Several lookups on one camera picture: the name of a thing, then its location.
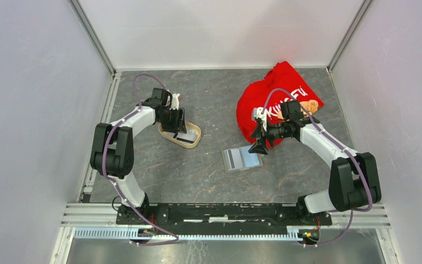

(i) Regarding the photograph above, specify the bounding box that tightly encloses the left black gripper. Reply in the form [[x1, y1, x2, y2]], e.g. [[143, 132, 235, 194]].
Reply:
[[158, 107, 187, 134]]

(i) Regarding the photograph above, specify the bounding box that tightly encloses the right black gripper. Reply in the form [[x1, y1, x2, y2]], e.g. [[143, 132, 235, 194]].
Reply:
[[248, 118, 289, 155]]

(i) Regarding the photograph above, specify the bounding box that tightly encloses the beige oval tray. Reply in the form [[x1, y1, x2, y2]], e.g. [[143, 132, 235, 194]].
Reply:
[[158, 122, 202, 149]]

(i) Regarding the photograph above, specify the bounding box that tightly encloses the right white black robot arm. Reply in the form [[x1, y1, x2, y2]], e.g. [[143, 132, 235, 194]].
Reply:
[[249, 100, 381, 224]]

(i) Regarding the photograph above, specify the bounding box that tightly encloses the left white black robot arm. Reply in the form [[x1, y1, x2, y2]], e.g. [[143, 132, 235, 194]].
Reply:
[[90, 88, 187, 224]]

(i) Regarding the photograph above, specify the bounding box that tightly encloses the red kung fu t-shirt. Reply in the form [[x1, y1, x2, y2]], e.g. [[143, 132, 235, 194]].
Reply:
[[236, 62, 324, 144]]

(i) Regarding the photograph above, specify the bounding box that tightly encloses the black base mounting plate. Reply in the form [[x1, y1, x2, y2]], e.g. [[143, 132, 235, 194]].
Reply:
[[116, 202, 332, 236]]

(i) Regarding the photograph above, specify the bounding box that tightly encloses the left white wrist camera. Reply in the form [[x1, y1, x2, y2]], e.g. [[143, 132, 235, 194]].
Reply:
[[170, 93, 181, 110]]

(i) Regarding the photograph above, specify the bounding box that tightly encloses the aluminium frame rail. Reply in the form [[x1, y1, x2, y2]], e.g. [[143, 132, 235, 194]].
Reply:
[[61, 203, 391, 241]]

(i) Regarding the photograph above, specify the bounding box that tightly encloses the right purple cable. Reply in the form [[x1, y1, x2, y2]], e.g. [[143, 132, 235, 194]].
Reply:
[[262, 88, 374, 248]]

